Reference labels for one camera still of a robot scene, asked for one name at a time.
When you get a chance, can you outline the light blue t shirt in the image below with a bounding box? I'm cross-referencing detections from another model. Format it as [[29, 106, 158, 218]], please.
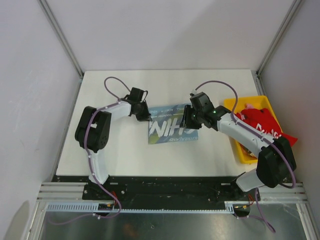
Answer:
[[148, 103, 199, 145]]

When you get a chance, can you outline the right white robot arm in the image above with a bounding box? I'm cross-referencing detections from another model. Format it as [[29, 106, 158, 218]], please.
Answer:
[[180, 92, 297, 201]]

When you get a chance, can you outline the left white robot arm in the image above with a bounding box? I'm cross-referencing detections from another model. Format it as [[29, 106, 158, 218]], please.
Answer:
[[74, 100, 152, 200]]

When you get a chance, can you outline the red printed t shirt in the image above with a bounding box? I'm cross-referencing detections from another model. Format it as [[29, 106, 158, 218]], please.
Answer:
[[236, 108, 298, 147]]

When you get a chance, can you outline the yellow plastic bin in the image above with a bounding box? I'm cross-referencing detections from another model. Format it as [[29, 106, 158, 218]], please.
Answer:
[[234, 95, 280, 165]]

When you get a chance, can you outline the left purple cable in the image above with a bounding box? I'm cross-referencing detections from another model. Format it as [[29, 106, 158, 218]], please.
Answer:
[[47, 76, 123, 225]]

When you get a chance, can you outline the purple cable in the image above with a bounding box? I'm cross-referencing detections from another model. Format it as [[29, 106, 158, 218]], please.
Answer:
[[47, 76, 123, 225], [192, 80, 298, 233]]

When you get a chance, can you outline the right aluminium corner post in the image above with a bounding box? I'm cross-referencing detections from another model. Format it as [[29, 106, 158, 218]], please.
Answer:
[[255, 0, 306, 77]]

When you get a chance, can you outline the aluminium corner post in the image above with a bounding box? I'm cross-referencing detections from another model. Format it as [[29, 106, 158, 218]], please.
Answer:
[[37, 0, 85, 77], [255, 0, 306, 77]]

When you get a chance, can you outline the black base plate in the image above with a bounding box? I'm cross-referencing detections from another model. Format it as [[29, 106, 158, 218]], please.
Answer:
[[52, 175, 259, 210]]

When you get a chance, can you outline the grey slotted cable duct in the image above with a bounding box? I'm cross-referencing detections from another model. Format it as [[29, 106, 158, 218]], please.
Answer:
[[46, 201, 246, 214]]

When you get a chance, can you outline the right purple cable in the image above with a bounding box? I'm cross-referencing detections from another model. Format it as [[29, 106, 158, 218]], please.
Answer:
[[192, 80, 298, 233]]

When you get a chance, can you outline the aluminium frame rail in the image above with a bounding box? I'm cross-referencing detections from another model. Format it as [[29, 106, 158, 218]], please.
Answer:
[[36, 182, 308, 203]]

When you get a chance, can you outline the left aluminium corner post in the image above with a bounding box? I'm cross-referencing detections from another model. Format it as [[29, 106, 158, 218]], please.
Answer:
[[37, 0, 85, 77]]

